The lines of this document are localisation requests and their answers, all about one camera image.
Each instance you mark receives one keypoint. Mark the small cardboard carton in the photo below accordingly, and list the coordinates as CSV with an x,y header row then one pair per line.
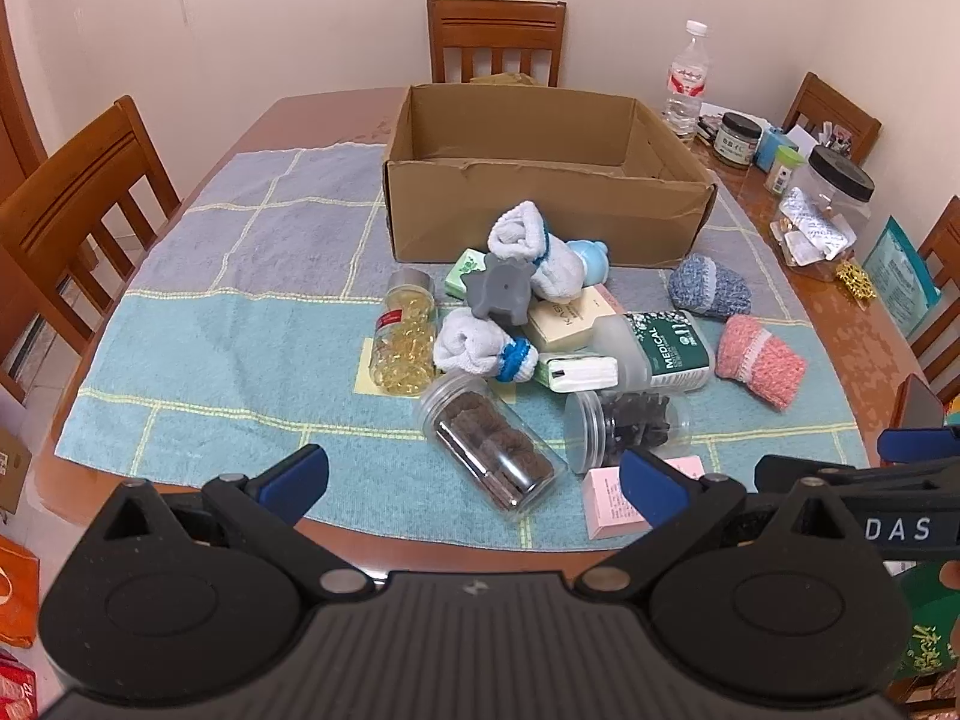
x,y
11,472

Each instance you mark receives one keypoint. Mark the orange bag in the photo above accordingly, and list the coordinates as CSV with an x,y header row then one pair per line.
x,y
15,592

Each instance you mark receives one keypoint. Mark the grey elephant toy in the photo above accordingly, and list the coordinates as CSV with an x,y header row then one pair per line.
x,y
499,289

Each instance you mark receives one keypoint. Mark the teal packet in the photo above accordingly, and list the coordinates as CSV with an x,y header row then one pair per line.
x,y
896,277

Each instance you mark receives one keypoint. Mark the clear jar brown cookies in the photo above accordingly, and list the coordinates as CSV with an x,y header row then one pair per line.
x,y
487,442

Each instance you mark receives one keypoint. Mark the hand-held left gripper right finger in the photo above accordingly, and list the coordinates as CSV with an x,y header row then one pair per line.
x,y
652,487

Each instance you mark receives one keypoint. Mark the pink carton box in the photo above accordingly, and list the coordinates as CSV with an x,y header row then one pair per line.
x,y
604,502

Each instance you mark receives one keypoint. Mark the white sock blue band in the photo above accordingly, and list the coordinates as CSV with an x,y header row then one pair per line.
x,y
517,232
465,341

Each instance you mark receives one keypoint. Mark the wooden chair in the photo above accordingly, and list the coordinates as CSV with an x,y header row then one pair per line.
x,y
15,112
75,187
946,255
825,105
495,30

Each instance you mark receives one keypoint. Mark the large clear jar black lid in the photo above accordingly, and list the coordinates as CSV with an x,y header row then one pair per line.
x,y
832,195

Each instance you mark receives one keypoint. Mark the red package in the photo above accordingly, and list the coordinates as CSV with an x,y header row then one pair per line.
x,y
15,690

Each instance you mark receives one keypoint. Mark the light blue round bottle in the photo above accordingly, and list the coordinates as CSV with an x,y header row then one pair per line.
x,y
589,259

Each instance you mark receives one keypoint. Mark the glass jar dark lid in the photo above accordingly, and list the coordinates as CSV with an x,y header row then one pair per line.
x,y
736,142

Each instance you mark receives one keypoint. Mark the white folded card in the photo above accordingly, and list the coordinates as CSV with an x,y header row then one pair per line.
x,y
801,141

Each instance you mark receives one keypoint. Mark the blue knitted sock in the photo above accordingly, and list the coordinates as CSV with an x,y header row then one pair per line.
x,y
709,289

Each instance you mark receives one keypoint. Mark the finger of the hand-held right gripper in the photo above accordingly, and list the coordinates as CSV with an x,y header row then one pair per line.
x,y
919,442
885,478

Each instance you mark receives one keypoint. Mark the yellow capsule bottle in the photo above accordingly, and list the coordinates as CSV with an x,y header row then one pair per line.
x,y
405,345

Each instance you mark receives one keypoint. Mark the white bottle green label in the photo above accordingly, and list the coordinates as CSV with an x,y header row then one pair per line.
x,y
667,349

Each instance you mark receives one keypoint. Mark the clear water bottle red label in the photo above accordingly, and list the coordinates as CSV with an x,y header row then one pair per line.
x,y
684,90

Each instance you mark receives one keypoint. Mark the green lid spice bottle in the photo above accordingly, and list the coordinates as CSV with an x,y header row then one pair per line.
x,y
784,172

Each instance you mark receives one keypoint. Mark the clear jar dark contents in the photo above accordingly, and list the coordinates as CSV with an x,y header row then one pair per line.
x,y
630,424

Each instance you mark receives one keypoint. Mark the green bag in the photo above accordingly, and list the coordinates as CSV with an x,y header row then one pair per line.
x,y
930,630

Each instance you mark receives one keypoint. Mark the black pens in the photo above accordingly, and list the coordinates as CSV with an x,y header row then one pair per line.
x,y
706,131

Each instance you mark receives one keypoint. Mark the blue checked towel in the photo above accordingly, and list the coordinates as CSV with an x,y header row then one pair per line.
x,y
225,330

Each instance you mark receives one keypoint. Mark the brown cardboard box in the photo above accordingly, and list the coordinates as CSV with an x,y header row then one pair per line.
x,y
540,217

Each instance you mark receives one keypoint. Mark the gold ornament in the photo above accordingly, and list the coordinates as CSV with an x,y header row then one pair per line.
x,y
855,281

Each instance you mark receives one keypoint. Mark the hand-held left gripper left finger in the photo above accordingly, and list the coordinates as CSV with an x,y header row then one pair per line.
x,y
292,476

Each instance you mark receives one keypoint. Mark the pink knitted sock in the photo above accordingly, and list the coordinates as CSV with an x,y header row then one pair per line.
x,y
757,360

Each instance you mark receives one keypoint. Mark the beige carton box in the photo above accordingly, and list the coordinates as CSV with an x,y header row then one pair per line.
x,y
570,319

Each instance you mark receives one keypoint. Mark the small blue box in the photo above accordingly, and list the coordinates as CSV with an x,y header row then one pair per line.
x,y
772,150

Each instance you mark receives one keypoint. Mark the white paper sheets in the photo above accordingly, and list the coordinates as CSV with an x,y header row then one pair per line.
x,y
716,111

